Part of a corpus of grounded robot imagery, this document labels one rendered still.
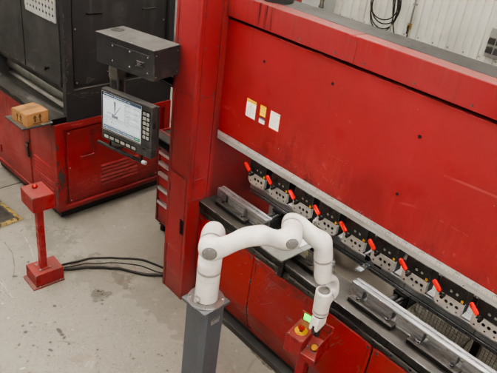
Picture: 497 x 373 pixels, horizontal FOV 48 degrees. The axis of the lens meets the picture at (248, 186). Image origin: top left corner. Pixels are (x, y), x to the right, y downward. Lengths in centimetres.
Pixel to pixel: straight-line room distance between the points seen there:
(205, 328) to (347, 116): 132
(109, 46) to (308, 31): 131
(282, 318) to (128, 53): 192
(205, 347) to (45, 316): 164
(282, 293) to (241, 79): 136
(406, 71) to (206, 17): 130
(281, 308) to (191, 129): 129
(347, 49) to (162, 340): 238
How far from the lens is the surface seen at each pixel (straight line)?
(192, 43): 353
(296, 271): 344
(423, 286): 301
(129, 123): 373
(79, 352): 410
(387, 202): 296
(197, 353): 310
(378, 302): 326
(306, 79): 314
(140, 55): 354
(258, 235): 265
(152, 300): 445
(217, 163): 393
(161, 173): 480
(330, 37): 298
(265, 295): 374
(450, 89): 263
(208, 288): 284
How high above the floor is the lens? 295
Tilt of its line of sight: 29 degrees down
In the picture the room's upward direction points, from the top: 8 degrees clockwise
